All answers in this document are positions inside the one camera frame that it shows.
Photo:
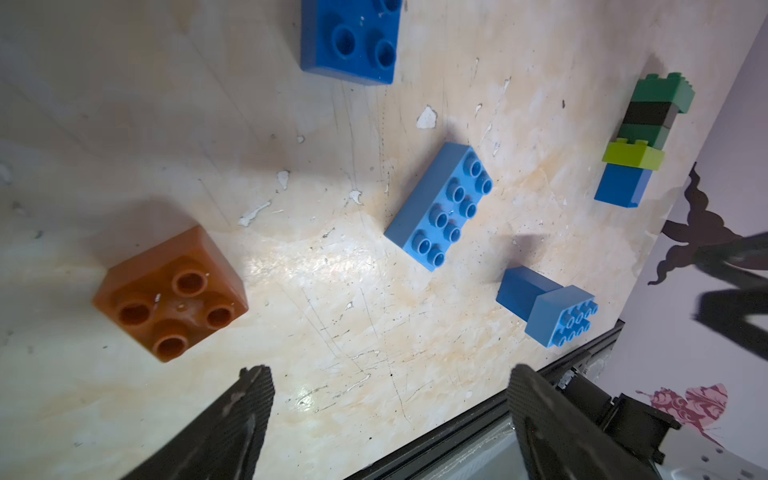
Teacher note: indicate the black small lego brick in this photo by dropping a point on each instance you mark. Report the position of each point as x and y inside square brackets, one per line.
[651, 113]

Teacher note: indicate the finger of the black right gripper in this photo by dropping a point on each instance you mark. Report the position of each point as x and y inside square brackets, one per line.
[726, 312]
[720, 261]

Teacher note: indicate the brown square lego brick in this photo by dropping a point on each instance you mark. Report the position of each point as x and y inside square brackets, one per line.
[174, 295]

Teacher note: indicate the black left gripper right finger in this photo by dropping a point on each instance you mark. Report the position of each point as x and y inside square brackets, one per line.
[557, 441]

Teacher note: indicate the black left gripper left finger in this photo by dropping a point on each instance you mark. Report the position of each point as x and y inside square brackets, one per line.
[224, 441]

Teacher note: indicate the blue small lego brick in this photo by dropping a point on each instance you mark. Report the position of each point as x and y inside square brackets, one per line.
[519, 289]

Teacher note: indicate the light blue long lego brick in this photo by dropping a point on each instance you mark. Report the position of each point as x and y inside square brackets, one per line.
[445, 198]

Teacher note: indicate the blue square lego brick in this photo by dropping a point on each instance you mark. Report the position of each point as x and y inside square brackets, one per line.
[350, 40]

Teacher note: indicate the small dark green lego brick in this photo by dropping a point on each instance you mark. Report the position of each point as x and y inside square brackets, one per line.
[674, 88]

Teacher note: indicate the lime green lego brick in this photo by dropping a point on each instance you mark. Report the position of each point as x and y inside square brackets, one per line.
[637, 155]

